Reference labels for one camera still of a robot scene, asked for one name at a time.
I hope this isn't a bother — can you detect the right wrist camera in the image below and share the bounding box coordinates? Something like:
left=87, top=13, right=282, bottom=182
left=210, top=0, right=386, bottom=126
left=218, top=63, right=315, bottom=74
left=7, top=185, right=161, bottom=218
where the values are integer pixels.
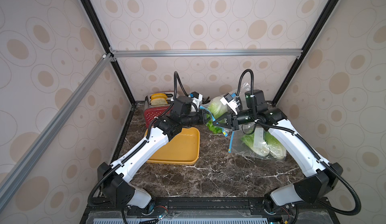
left=220, top=93, right=242, bottom=115

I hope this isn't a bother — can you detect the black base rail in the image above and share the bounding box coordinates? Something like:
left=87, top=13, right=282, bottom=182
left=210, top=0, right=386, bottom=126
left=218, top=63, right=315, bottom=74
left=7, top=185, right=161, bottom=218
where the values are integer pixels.
left=80, top=197, right=339, bottom=224

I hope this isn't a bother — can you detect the horizontal aluminium rail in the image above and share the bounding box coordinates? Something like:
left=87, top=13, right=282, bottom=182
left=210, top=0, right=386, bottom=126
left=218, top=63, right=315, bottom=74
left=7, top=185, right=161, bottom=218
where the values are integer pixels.
left=112, top=49, right=303, bottom=58

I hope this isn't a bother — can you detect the chinese cabbage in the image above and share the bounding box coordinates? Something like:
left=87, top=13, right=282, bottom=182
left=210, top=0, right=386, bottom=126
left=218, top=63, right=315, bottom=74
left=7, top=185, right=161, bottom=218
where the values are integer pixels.
left=240, top=135, right=269, bottom=157
left=264, top=132, right=286, bottom=161
left=206, top=96, right=228, bottom=137

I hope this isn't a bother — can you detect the white bread slice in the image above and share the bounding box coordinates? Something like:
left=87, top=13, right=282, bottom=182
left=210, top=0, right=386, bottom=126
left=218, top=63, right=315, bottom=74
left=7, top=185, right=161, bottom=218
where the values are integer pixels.
left=150, top=97, right=168, bottom=106

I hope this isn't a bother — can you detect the yellow bread slice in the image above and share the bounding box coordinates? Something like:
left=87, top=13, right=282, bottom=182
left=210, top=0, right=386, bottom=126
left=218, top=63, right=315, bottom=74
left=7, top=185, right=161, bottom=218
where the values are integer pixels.
left=150, top=93, right=168, bottom=100

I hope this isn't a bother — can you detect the red silver toaster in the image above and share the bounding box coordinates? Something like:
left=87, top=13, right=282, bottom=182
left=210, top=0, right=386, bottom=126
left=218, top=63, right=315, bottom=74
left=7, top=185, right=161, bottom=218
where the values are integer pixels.
left=143, top=91, right=174, bottom=127

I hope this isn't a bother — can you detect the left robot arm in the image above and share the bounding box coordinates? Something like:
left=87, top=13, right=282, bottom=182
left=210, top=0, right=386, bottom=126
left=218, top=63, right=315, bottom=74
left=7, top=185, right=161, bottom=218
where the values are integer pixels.
left=87, top=92, right=207, bottom=211

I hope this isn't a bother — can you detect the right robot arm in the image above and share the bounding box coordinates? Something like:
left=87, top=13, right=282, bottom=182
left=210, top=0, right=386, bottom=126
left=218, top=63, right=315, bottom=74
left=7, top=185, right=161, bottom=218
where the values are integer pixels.
left=213, top=69, right=361, bottom=216

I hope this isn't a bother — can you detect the left diagonal aluminium rail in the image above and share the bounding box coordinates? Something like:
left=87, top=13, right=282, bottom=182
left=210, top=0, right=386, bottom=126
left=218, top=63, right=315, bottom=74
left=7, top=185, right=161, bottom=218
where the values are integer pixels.
left=0, top=53, right=112, bottom=211

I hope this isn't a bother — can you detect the yellow tray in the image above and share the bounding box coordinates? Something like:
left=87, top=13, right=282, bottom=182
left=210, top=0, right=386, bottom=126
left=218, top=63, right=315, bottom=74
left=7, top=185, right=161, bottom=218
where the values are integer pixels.
left=147, top=128, right=200, bottom=165

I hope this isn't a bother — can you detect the clear zipper bag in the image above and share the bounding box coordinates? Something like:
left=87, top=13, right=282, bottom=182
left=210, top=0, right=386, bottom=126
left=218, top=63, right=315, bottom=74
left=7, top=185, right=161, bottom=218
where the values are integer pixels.
left=228, top=126, right=287, bottom=161
left=198, top=83, right=257, bottom=137

